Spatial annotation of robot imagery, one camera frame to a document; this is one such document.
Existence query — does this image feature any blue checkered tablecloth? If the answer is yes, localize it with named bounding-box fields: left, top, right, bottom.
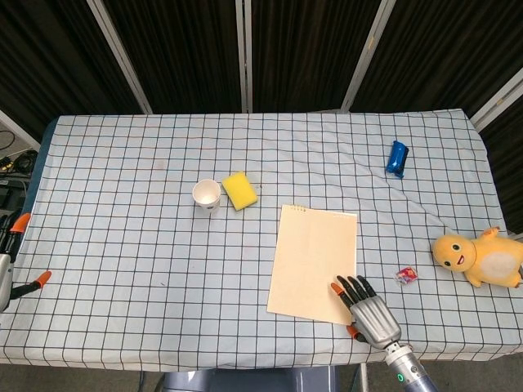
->
left=0, top=107, right=523, bottom=373

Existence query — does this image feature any black cables bundle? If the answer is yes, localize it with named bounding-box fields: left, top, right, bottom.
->
left=0, top=129, right=38, bottom=180

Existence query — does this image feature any yellow plush duck toy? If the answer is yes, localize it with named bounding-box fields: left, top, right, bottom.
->
left=431, top=226, right=523, bottom=289

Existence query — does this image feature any beige paper notepad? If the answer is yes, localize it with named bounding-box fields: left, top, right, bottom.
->
left=266, top=204, right=359, bottom=326

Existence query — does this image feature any white paper cup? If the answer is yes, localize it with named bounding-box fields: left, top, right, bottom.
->
left=192, top=178, right=221, bottom=216

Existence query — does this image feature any yellow sponge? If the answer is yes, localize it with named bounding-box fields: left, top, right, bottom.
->
left=221, top=171, right=259, bottom=212

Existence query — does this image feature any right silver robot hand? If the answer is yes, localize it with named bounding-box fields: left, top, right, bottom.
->
left=330, top=274, right=402, bottom=350

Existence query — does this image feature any small wrapped candy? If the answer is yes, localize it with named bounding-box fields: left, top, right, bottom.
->
left=394, top=266, right=418, bottom=285

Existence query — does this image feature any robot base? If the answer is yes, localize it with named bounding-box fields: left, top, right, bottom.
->
left=156, top=366, right=340, bottom=392

